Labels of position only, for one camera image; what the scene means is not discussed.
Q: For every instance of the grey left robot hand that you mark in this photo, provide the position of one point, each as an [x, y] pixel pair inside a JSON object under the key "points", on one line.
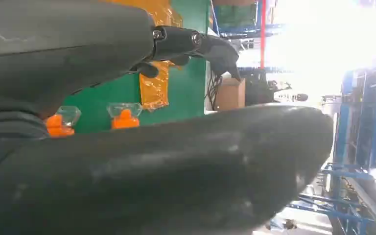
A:
{"points": [[142, 181]]}

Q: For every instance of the orange drink bottle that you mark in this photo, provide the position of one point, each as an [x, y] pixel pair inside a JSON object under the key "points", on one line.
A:
{"points": [[60, 125], [124, 120]]}

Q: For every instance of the yellow plastic sheet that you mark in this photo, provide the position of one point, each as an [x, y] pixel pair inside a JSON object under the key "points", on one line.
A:
{"points": [[155, 90]]}

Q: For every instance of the green table mat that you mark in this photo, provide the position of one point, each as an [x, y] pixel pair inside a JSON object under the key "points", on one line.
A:
{"points": [[188, 97]]}

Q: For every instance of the cardboard box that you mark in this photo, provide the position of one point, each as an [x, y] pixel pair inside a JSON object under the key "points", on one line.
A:
{"points": [[230, 95]]}

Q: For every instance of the black machine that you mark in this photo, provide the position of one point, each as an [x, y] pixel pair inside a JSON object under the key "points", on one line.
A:
{"points": [[259, 90]]}

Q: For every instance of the green plastic crate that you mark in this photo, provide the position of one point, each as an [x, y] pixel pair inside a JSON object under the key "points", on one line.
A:
{"points": [[236, 14]]}

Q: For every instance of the blue metal rack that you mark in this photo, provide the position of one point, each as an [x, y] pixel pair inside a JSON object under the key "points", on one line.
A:
{"points": [[263, 32]]}

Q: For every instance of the blue metal frame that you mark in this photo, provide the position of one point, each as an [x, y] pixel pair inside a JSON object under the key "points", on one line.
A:
{"points": [[342, 129]]}

